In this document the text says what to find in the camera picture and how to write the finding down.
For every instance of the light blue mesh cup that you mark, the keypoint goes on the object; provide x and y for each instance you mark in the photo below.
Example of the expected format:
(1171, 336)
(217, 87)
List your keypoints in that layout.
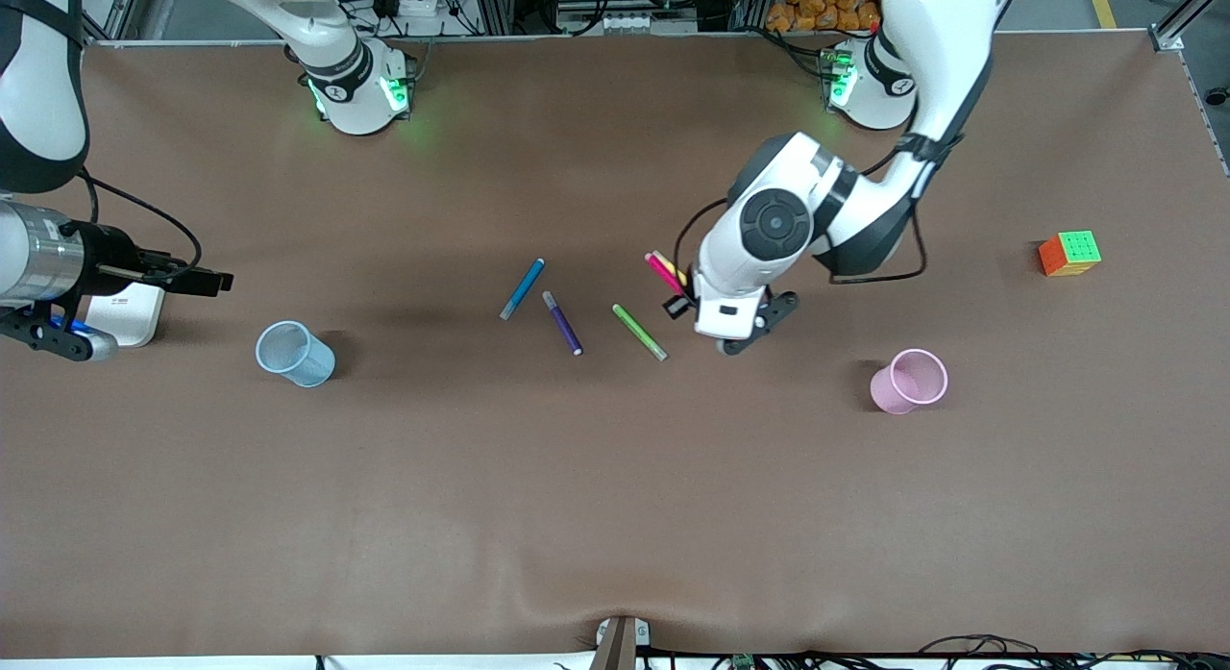
(293, 355)

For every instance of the orange snack bags pile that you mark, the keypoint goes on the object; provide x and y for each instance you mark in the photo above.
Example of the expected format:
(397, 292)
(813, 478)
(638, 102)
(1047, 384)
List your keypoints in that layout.
(826, 2)

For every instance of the green marker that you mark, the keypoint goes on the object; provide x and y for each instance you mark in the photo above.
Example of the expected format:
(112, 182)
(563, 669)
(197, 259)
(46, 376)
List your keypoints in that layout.
(639, 332)

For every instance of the aluminium frame post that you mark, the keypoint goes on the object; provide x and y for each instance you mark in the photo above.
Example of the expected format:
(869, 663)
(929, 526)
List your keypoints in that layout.
(1187, 12)

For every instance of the purple marker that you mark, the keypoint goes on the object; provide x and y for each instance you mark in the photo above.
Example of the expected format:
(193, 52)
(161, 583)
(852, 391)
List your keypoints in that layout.
(562, 324)

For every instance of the multicolour puzzle cube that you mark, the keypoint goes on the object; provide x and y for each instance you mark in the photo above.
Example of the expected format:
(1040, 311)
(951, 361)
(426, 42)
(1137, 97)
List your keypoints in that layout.
(1071, 252)

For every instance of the metal table edge bracket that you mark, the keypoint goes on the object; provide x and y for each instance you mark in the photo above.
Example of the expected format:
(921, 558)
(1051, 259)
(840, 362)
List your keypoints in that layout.
(620, 641)

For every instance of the white lamp stand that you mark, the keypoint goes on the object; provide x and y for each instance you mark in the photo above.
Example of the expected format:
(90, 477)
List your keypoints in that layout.
(139, 314)

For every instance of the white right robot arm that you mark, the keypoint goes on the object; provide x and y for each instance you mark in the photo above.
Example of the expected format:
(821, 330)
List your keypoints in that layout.
(38, 93)

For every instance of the pink mesh cup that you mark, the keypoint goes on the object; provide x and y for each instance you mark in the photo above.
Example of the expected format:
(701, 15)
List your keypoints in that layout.
(908, 382)

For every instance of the yellow marker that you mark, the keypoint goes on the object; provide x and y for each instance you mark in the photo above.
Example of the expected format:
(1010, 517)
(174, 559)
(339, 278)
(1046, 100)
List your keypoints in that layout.
(676, 269)

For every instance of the pink marker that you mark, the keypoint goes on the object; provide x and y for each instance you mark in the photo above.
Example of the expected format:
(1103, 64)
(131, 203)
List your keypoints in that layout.
(661, 271)

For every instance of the blue marker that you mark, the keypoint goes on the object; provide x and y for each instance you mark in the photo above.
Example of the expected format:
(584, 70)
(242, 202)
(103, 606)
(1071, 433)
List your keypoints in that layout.
(524, 285)

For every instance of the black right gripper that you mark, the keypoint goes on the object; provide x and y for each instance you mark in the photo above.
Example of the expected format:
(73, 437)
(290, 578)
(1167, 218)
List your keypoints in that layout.
(108, 255)

